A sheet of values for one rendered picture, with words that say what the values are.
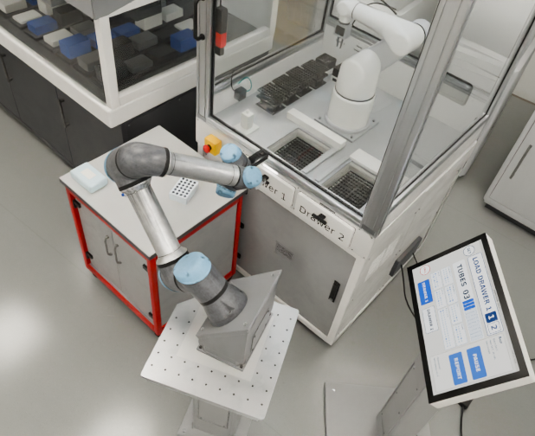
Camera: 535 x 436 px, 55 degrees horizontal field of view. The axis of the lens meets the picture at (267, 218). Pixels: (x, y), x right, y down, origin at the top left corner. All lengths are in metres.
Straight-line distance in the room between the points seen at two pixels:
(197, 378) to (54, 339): 1.20
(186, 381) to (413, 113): 1.15
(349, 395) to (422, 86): 1.61
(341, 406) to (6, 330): 1.72
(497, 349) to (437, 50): 0.88
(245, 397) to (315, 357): 1.02
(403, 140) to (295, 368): 1.43
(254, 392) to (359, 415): 0.94
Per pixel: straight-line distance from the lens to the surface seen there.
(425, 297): 1.89
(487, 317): 1.75
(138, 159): 1.63
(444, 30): 1.57
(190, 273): 1.65
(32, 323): 2.97
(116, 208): 2.33
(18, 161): 3.83
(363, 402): 2.72
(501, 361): 1.68
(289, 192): 2.21
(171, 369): 1.88
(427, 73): 1.64
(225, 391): 1.84
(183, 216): 2.27
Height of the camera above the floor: 2.45
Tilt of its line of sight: 47 degrees down
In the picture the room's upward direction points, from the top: 9 degrees clockwise
